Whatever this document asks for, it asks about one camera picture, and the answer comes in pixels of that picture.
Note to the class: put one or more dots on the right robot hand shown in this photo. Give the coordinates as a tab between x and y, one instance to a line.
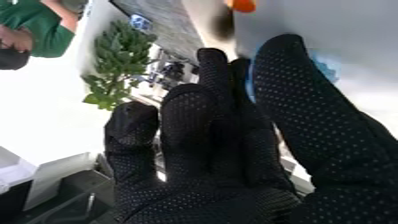
238	160

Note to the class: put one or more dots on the blue flower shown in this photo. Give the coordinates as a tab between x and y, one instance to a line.
328	70

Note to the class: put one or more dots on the green potted plant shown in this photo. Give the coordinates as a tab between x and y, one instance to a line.
118	56

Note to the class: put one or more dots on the white sheet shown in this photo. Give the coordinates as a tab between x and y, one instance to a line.
357	33

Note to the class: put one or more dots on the blue standing sign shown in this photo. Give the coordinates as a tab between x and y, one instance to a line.
142	22

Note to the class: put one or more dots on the person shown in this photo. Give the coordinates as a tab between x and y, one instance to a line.
37	20

